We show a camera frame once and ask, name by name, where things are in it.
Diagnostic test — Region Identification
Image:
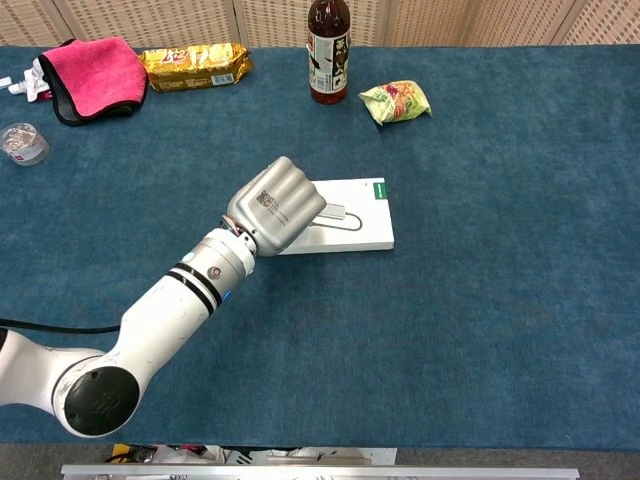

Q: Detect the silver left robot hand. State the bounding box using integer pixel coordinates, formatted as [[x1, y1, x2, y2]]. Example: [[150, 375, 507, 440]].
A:
[[222, 155, 328, 258]]

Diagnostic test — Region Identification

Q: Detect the white paper box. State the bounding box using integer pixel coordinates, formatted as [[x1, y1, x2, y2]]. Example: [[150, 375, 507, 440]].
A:
[[277, 177, 396, 256]]

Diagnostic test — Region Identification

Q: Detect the dark glass bottle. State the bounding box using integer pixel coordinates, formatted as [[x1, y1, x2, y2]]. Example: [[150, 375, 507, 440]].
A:
[[306, 0, 353, 106]]

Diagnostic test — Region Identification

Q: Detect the yellow green snack bag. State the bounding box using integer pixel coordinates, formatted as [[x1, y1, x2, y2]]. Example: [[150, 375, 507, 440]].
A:
[[358, 79, 433, 127]]

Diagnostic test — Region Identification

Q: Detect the gold snack packet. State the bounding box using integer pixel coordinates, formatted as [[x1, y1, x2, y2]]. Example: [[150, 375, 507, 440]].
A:
[[138, 42, 255, 94]]

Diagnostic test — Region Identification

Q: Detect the blue felt table cover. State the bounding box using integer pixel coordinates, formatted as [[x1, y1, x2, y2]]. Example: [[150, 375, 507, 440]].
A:
[[0, 44, 640, 451]]

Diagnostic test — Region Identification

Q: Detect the pink cloth with black edge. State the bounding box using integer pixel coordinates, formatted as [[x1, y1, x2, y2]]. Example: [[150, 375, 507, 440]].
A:
[[38, 36, 149, 127]]

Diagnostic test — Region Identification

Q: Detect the beige woven folding screen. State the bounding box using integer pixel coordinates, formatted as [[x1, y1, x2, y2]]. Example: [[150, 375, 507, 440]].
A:
[[0, 0, 640, 49]]

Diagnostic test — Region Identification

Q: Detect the clear container of clips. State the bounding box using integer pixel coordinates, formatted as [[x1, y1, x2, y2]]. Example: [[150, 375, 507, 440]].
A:
[[0, 122, 51, 167]]

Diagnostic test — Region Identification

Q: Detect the white plastic bag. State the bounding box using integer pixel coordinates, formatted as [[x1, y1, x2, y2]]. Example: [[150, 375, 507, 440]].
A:
[[149, 444, 229, 466]]

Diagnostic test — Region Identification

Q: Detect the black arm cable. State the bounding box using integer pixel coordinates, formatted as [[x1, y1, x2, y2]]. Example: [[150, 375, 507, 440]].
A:
[[0, 318, 122, 335]]

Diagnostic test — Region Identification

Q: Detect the aluminium profile rail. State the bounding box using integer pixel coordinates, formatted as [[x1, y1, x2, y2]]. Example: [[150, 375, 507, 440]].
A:
[[60, 463, 581, 480]]

